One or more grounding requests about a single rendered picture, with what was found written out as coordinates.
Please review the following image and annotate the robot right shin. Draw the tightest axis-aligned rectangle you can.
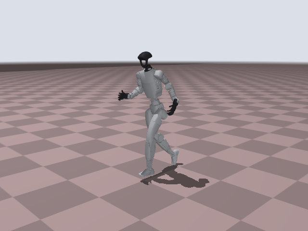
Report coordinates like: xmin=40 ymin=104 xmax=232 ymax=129
xmin=156 ymin=139 xmax=175 ymax=157

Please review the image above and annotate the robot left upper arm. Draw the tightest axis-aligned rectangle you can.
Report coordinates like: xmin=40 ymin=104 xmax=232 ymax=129
xmin=153 ymin=70 xmax=171 ymax=90

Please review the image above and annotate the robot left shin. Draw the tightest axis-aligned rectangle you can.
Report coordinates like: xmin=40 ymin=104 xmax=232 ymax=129
xmin=145 ymin=139 xmax=156 ymax=171

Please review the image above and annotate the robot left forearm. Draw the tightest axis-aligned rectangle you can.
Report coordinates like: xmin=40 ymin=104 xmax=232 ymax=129
xmin=168 ymin=83 xmax=179 ymax=104

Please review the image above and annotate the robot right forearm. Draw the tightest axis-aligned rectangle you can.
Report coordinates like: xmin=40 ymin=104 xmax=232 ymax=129
xmin=128 ymin=89 xmax=138 ymax=99

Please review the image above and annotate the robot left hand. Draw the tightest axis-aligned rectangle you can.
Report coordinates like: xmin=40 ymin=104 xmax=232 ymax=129
xmin=167 ymin=99 xmax=178 ymax=116

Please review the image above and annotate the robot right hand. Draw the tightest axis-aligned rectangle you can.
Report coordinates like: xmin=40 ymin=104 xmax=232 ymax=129
xmin=118 ymin=90 xmax=129 ymax=101

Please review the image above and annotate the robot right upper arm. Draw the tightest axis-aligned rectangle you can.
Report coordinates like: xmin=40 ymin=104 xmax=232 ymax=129
xmin=136 ymin=71 xmax=143 ymax=94

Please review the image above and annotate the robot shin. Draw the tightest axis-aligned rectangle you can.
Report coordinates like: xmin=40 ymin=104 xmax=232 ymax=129
xmin=156 ymin=139 xmax=175 ymax=157
xmin=145 ymin=139 xmax=156 ymax=171

